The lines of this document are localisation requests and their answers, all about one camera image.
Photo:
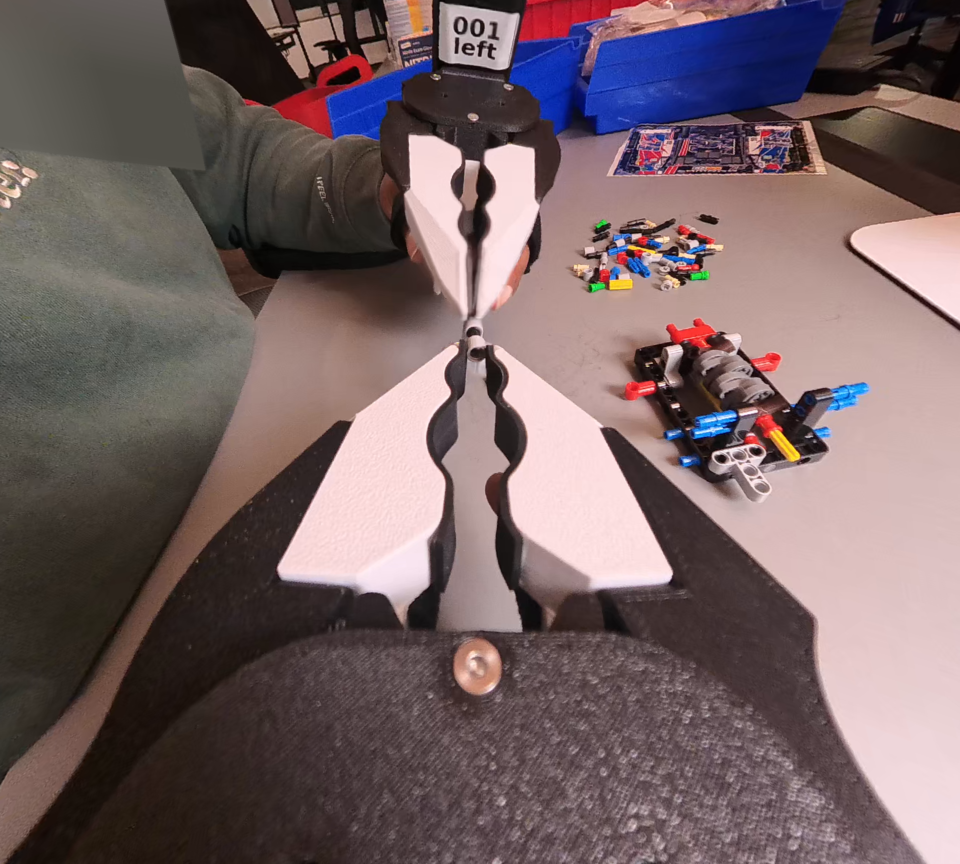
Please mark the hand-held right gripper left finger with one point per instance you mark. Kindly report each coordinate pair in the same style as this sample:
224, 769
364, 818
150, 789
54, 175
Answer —
367, 504

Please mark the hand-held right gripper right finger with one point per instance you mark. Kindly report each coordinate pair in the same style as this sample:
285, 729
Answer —
585, 504

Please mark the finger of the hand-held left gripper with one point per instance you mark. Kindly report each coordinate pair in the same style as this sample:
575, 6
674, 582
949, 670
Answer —
514, 204
431, 212

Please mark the grey lego bush with pin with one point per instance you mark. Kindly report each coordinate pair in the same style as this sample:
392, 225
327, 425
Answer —
475, 353

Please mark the person's left forearm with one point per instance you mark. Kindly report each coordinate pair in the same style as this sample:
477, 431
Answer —
300, 182

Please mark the pile of small lego pieces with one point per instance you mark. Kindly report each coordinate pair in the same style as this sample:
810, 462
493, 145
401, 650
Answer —
645, 257

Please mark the partly built lego chassis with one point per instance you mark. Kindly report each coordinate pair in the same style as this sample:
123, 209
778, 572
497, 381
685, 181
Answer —
735, 399

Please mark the lego sticker sheet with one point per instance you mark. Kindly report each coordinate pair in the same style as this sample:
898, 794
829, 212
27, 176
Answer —
720, 150

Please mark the person's left hand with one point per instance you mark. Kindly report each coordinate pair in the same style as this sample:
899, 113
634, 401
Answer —
416, 253

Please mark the person's right hand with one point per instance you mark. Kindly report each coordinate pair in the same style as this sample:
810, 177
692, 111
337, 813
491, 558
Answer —
493, 493

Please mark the blue storage bin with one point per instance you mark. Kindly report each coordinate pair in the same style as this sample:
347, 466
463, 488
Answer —
352, 111
712, 77

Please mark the red plastic container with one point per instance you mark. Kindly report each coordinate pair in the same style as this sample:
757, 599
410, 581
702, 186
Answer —
341, 73

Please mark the black office chair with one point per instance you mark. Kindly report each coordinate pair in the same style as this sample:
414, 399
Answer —
217, 24

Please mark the person's green sweatshirt torso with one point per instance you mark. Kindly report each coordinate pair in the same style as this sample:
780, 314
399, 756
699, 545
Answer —
112, 392

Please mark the white book stand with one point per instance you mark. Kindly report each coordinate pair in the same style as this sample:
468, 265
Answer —
922, 264

